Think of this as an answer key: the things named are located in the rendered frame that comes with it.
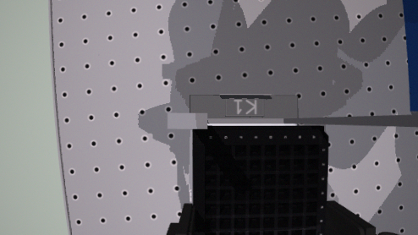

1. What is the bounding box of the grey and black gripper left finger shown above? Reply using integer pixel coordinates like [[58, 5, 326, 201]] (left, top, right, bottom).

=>
[[166, 203, 195, 235]]

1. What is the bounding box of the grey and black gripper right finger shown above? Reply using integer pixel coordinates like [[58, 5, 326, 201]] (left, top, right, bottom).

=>
[[325, 200, 376, 235]]

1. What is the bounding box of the black well plate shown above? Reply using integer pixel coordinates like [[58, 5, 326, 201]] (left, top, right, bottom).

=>
[[193, 126, 328, 235]]

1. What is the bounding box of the blue open bin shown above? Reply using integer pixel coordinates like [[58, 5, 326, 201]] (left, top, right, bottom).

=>
[[403, 0, 418, 112]]

